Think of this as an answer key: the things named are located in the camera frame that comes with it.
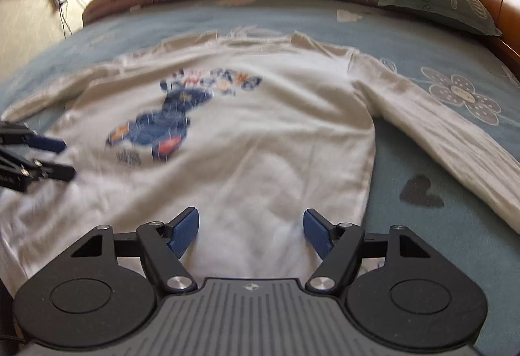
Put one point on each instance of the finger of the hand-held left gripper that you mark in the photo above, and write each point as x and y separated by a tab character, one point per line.
53	172
46	143

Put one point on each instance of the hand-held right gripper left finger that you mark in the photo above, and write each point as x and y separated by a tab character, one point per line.
183	232

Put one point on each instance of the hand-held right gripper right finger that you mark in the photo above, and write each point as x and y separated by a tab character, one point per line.
319	232

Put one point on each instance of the white long-sleeve printed shirt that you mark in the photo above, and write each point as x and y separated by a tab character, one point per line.
264	161

